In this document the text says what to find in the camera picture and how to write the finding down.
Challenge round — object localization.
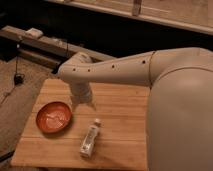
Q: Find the orange ceramic bowl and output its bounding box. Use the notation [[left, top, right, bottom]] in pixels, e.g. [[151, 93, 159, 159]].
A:
[[36, 101, 72, 133]]

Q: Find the long wooden beam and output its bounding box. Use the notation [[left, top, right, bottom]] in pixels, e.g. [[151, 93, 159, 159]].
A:
[[0, 25, 113, 61]]

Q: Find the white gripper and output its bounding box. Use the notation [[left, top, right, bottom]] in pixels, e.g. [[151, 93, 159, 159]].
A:
[[70, 83, 96, 110]]

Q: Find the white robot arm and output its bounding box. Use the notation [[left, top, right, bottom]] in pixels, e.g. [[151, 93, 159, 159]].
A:
[[58, 47, 213, 171]]

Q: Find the wooden board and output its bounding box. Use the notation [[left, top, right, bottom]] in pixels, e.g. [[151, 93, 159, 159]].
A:
[[11, 79, 149, 171]]

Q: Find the white plastic bottle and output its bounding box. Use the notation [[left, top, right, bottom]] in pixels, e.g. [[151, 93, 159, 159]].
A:
[[80, 118, 101, 157]]

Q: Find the small white block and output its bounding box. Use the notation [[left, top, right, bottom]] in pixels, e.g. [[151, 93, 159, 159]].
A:
[[26, 28, 43, 38]]

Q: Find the wooden shelf ledge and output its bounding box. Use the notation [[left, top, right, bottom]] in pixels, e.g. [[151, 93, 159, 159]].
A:
[[47, 0, 213, 36]]

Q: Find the black cable with plug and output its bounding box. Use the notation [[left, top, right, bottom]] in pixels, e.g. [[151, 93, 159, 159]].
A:
[[0, 35, 25, 104]]

